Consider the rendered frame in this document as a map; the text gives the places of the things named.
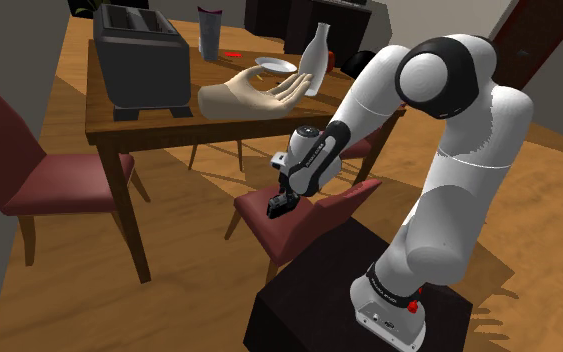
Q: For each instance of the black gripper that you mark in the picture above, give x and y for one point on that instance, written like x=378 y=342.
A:
x=279 y=205

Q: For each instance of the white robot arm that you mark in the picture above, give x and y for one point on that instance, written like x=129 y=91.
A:
x=461 y=195

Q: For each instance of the red upholstered chair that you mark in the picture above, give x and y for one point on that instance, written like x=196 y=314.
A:
x=359 y=148
x=42 y=180
x=290 y=224

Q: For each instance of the dark robot stand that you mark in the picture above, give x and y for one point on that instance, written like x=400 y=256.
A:
x=320 y=292

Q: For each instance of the beige hand sculpture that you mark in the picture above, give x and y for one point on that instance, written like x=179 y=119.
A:
x=242 y=100

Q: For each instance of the brown wooden table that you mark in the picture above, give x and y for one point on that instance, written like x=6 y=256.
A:
x=164 y=128

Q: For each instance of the white plate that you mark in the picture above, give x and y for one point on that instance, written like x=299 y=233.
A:
x=275 y=65

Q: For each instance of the white bottle vase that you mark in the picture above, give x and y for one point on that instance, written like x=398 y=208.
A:
x=314 y=58

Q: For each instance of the small red object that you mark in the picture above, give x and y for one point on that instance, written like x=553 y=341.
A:
x=330 y=62

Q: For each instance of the red pen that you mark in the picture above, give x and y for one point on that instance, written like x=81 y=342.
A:
x=232 y=54

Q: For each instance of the black rounded object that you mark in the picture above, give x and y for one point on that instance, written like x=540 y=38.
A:
x=359 y=63

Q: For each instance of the dark cabinet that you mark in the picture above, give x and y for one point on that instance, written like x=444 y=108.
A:
x=310 y=27

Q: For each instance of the grey cup with maroon rim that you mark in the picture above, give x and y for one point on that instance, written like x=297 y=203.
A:
x=209 y=36

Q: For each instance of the dark grey toaster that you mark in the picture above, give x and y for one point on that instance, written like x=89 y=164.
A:
x=139 y=63

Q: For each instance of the dark potted plant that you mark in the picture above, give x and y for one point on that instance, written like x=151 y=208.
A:
x=83 y=7

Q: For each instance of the dark red door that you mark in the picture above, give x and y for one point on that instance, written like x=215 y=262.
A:
x=529 y=44

